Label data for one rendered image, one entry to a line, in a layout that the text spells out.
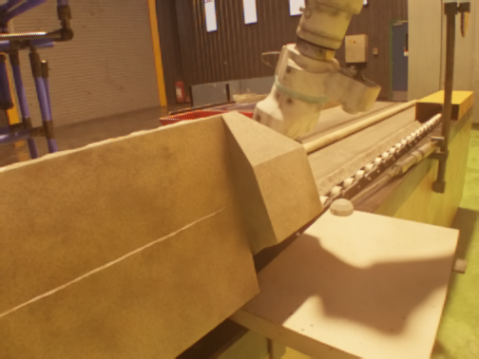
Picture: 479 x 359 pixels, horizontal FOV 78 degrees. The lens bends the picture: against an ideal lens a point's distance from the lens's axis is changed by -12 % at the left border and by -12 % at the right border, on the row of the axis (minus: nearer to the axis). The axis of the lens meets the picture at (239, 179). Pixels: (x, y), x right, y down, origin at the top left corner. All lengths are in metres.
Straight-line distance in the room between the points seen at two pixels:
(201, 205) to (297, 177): 0.11
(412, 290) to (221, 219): 0.23
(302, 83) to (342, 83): 0.05
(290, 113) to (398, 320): 0.27
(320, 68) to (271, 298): 0.27
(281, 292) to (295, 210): 0.10
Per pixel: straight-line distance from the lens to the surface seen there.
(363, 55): 9.74
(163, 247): 0.28
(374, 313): 0.38
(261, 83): 6.38
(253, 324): 0.38
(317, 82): 0.40
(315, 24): 0.41
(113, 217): 0.26
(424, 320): 0.38
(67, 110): 11.14
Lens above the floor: 1.04
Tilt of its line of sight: 19 degrees down
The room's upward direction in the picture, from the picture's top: 5 degrees counter-clockwise
